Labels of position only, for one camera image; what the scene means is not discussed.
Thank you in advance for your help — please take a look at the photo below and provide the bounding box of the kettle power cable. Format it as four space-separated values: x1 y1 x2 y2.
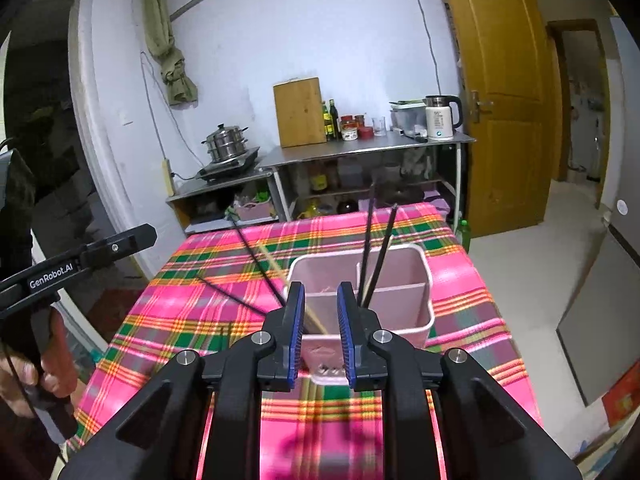
404 0 464 97

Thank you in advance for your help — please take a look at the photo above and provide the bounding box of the black induction cooker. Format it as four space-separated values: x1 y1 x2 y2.
196 146 262 182

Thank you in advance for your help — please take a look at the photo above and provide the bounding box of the stainless steel steamer pot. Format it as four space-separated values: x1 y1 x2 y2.
202 122 250 163

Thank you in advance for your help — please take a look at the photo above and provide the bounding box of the grey flat board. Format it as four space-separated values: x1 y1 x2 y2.
556 232 640 407

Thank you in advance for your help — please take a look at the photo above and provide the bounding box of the bundle of black chopsticks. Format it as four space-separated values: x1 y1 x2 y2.
197 212 288 352

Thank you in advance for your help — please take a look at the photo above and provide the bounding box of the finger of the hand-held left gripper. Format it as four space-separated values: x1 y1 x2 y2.
80 224 159 272

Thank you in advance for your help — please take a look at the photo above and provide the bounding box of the white electric kettle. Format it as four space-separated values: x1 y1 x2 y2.
424 95 464 141

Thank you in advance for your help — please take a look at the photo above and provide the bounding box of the metal shelf table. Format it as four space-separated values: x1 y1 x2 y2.
260 131 478 227

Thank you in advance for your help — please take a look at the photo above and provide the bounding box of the long black chopstick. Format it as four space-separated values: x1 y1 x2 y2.
369 203 400 307
364 184 377 307

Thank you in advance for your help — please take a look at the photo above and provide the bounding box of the clear plastic storage container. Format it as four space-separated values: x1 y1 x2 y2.
390 101 429 137

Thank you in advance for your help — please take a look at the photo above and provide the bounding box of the wooden cutting board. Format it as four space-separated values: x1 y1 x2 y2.
273 77 328 149

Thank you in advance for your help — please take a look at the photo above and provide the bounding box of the pink plaid tablecloth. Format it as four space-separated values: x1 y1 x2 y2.
65 202 544 480

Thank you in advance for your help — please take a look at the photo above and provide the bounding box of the low metal stand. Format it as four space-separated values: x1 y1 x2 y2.
166 169 277 237

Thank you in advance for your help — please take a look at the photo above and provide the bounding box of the yellow wooden door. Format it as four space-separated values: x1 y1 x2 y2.
434 0 564 239

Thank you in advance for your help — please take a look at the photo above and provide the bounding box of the person's left hand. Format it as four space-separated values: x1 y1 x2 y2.
0 309 80 417

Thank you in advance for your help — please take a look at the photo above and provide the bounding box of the green hanging cloth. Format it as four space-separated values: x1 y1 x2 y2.
144 0 199 107

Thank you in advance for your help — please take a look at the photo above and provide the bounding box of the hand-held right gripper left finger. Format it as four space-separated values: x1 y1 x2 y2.
62 281 307 480

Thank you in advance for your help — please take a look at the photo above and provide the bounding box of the pink plastic basket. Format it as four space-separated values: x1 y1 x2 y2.
235 202 279 224

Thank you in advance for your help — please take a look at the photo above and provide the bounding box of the cream chopstick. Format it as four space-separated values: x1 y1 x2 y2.
259 246 328 337

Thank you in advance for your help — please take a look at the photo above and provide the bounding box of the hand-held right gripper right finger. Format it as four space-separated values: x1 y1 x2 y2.
336 281 576 480

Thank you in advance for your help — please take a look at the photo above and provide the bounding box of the thin wall cable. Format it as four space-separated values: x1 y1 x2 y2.
139 52 174 162

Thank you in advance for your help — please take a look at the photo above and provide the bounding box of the pink plastic utensil holder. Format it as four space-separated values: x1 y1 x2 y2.
287 242 435 386

